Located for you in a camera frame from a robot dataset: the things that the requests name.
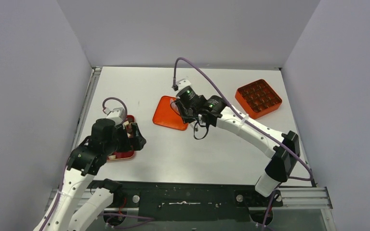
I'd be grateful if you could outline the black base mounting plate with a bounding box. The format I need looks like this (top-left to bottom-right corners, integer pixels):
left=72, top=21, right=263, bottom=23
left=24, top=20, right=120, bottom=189
left=106, top=181, right=283, bottom=222

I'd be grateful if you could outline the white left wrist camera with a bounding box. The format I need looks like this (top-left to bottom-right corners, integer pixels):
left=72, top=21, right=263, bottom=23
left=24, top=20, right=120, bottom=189
left=103, top=107, right=127, bottom=125

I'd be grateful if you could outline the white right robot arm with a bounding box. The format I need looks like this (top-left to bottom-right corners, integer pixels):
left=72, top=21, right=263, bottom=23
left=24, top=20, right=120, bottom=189
left=174, top=86, right=300, bottom=205

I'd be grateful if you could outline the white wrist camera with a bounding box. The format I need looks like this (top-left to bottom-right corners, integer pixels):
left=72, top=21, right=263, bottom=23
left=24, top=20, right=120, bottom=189
left=172, top=78, right=191, bottom=91
left=103, top=107, right=127, bottom=125

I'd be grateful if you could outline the orange compartment chocolate box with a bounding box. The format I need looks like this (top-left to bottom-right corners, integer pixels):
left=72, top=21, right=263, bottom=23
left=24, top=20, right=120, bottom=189
left=235, top=79, right=282, bottom=119

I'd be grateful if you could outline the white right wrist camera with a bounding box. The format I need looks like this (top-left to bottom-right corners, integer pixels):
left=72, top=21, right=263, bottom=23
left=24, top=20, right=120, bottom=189
left=172, top=78, right=191, bottom=91

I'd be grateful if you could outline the orange box lid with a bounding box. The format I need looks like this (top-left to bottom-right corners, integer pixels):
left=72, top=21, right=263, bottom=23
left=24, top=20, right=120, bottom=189
left=152, top=96, right=188, bottom=131

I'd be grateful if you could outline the aluminium table edge rail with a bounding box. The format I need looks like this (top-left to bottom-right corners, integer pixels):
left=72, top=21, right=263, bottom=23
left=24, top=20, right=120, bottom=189
left=75, top=66, right=102, bottom=141

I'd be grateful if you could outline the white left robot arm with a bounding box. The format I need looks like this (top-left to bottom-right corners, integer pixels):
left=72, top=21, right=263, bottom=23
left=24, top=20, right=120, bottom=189
left=34, top=118, right=146, bottom=231

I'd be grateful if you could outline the red chocolate tray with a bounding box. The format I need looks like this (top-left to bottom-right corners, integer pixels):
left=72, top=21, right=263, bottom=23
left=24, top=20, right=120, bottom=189
left=106, top=115, right=136, bottom=162

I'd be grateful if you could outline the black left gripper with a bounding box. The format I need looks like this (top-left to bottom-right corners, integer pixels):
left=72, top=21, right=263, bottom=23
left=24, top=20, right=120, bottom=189
left=105, top=122, right=146, bottom=154

